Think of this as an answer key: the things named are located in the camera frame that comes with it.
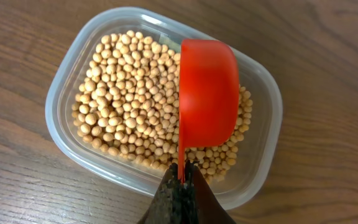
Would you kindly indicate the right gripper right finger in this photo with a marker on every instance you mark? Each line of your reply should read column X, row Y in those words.
column 208, row 208

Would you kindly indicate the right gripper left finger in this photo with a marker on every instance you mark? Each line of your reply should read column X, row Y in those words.
column 165, row 207

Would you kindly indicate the red measuring scoop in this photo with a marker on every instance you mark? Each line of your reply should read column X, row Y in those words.
column 208, row 96

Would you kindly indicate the clear plastic container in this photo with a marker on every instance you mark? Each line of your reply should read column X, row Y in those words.
column 256, row 151

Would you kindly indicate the soybeans in container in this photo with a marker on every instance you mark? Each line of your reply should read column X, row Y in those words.
column 128, row 103

